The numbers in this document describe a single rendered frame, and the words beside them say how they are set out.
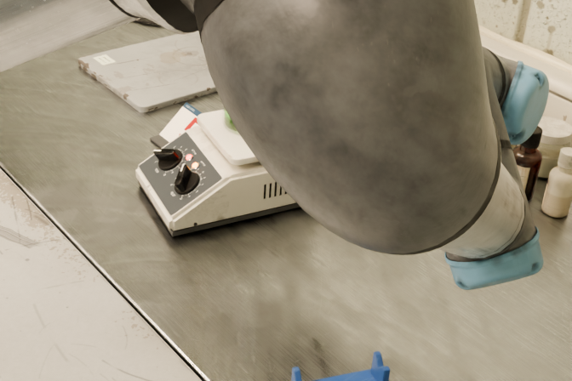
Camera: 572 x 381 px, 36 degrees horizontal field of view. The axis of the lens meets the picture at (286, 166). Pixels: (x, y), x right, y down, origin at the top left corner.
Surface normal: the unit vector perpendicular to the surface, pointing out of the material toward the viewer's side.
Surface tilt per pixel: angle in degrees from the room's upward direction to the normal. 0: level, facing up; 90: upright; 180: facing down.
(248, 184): 90
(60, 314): 0
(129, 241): 0
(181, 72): 0
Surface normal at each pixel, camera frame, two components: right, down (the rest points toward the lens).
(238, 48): -0.69, 0.23
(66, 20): 0.12, 0.88
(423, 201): 0.35, 0.72
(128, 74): 0.06, -0.85
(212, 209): 0.44, 0.49
